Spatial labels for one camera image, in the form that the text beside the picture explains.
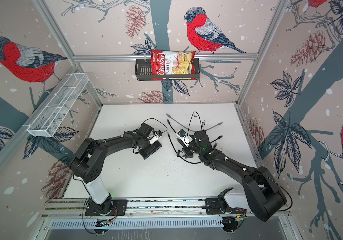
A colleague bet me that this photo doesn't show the black network switch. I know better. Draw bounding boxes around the black network switch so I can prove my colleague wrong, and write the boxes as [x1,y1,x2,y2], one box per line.
[139,141,162,160]

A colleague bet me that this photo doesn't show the black power adapter with cable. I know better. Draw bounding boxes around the black power adapter with cable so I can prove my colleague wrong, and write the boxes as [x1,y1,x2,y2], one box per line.
[176,111,201,159]

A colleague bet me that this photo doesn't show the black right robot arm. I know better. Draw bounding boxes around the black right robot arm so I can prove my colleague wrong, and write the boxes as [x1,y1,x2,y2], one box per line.
[176,130,287,222]

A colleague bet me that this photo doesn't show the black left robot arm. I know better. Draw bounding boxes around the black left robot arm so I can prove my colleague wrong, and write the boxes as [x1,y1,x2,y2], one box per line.
[69,123,162,217]

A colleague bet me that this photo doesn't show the red cassava chips bag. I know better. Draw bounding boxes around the red cassava chips bag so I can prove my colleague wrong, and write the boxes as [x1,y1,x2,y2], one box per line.
[150,50,196,75]

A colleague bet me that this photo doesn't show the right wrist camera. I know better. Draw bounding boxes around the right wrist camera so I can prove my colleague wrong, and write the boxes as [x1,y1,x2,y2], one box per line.
[176,129,193,146]

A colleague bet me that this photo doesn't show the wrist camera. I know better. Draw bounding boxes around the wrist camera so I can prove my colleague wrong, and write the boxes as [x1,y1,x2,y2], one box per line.
[149,131,162,145]
[176,129,193,146]

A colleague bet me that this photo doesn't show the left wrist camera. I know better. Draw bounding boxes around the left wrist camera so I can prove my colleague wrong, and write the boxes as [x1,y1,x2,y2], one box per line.
[149,131,162,145]

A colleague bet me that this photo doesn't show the upper black ethernet cable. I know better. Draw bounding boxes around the upper black ethernet cable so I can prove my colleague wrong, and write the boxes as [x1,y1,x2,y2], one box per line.
[166,119,223,145]

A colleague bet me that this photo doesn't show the grey ethernet cable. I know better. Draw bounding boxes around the grey ethernet cable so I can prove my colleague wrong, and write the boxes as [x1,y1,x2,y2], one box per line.
[165,113,224,133]

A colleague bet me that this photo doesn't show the black wire wall basket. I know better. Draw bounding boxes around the black wire wall basket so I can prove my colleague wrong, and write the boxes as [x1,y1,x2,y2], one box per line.
[134,58,200,81]

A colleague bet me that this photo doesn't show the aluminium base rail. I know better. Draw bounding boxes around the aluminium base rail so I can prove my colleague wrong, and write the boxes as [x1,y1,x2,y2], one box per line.
[40,195,289,219]

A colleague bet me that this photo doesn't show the white mesh wall shelf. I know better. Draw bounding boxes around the white mesh wall shelf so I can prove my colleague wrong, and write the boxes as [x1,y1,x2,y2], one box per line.
[27,73,89,137]

